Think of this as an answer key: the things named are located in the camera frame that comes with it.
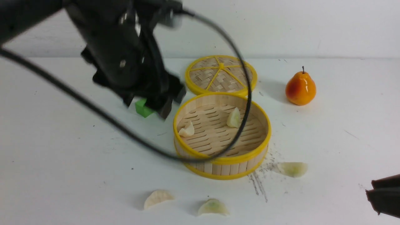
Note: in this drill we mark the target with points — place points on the pale green dumpling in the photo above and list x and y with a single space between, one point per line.
234 119

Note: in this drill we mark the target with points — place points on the green-filled translucent dumpling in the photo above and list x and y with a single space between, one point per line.
213 206

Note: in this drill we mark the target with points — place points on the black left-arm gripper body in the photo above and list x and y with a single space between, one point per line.
121 45

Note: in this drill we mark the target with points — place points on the orange toy pear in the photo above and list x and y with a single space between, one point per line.
300 89

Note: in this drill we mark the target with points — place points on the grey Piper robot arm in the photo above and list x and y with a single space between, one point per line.
17 16

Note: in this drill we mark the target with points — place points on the woven bamboo steamer lid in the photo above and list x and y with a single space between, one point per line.
216 73

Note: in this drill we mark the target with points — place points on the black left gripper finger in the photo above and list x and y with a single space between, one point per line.
162 103
127 98

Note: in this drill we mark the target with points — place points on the bamboo steamer tray yellow rim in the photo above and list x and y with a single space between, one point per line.
208 113

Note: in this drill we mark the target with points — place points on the pale green-tinted dumpling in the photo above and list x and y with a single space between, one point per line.
292 169

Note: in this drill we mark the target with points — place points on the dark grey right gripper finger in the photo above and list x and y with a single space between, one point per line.
388 182

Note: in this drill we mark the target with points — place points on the green toy cube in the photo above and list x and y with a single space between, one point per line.
142 109

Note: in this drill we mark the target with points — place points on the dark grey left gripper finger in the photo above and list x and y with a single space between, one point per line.
385 200

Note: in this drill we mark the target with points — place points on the cream white dumpling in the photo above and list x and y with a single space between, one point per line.
156 197

